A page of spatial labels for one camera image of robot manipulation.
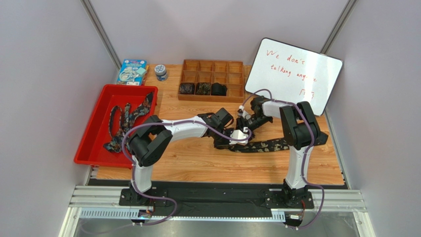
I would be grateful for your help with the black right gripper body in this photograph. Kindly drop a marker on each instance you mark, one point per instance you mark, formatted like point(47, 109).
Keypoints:
point(251, 122)

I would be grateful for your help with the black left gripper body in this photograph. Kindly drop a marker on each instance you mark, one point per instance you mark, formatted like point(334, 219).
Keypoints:
point(222, 140)

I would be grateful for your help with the black floral necktie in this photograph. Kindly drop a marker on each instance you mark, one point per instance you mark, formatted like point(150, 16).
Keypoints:
point(272, 145)

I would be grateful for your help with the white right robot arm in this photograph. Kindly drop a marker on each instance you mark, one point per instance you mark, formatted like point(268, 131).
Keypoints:
point(301, 132)

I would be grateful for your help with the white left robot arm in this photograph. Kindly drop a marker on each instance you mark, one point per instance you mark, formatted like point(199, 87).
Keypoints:
point(145, 144)

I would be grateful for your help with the plain black rolled tie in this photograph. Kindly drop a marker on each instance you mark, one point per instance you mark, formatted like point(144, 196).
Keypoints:
point(218, 89)

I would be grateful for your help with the wooden compartment organizer box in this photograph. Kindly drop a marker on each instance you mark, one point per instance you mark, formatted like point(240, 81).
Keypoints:
point(230, 73)

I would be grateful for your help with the whiteboard with red writing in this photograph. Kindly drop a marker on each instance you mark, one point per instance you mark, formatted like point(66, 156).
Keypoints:
point(293, 74)

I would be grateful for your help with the dark patterned rolled tie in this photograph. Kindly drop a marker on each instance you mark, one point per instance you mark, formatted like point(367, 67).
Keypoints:
point(203, 88)

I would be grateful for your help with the dark blue rolled tie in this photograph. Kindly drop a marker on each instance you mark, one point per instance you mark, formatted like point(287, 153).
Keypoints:
point(187, 88)

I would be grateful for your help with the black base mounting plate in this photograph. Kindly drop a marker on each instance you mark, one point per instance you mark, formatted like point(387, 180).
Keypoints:
point(211, 199)

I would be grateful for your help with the small blue white jar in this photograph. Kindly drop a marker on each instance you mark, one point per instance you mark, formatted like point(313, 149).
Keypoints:
point(161, 72)

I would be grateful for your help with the blue floral necktie in tray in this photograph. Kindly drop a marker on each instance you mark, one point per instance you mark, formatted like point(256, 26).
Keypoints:
point(126, 122)

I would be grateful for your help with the blue picture box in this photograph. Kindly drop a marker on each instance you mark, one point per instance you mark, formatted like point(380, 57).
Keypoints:
point(132, 72)

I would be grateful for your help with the red plastic tray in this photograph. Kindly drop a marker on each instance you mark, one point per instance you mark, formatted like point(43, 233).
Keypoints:
point(91, 151)

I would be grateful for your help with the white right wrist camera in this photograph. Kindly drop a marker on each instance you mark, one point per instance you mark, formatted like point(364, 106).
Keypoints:
point(242, 113)

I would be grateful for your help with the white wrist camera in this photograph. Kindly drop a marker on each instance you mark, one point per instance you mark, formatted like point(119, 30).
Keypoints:
point(239, 137)
point(242, 113)

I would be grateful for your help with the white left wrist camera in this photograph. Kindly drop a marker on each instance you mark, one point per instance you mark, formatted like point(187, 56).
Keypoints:
point(239, 137)

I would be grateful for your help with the aluminium frame rail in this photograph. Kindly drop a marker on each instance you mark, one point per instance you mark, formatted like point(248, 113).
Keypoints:
point(95, 211)

